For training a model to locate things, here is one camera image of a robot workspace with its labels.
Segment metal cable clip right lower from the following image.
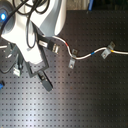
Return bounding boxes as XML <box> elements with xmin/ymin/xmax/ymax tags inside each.
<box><xmin>101</xmin><ymin>48</ymin><xmax>111</xmax><ymax>59</ymax></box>

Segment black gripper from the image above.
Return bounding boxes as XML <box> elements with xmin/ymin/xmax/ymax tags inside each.
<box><xmin>26</xmin><ymin>35</ymin><xmax>54</xmax><ymax>92</ymax></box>

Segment white cable with USB plug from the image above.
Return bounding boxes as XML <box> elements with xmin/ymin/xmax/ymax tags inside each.
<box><xmin>48</xmin><ymin>37</ymin><xmax>128</xmax><ymax>61</ymax></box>

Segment metal cable clip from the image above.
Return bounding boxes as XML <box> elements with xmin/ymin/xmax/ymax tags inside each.
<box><xmin>72</xmin><ymin>49</ymin><xmax>79</xmax><ymax>55</ymax></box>
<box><xmin>108</xmin><ymin>41</ymin><xmax>115</xmax><ymax>49</ymax></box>
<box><xmin>101</xmin><ymin>48</ymin><xmax>111</xmax><ymax>59</ymax></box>
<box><xmin>68</xmin><ymin>58</ymin><xmax>75</xmax><ymax>69</ymax></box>

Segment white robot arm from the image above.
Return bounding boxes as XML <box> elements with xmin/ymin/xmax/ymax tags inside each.
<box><xmin>0</xmin><ymin>0</ymin><xmax>66</xmax><ymax>91</ymax></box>

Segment metal cable clip left upper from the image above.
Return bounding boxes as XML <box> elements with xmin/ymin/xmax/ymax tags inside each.
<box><xmin>72</xmin><ymin>49</ymin><xmax>79</xmax><ymax>55</ymax></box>

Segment metal cable clip left lower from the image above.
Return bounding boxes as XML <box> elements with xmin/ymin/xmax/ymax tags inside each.
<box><xmin>68</xmin><ymin>58</ymin><xmax>75</xmax><ymax>69</ymax></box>

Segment metal cable clip right upper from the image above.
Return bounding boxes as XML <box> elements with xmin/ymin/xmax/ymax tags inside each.
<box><xmin>108</xmin><ymin>41</ymin><xmax>115</xmax><ymax>49</ymax></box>

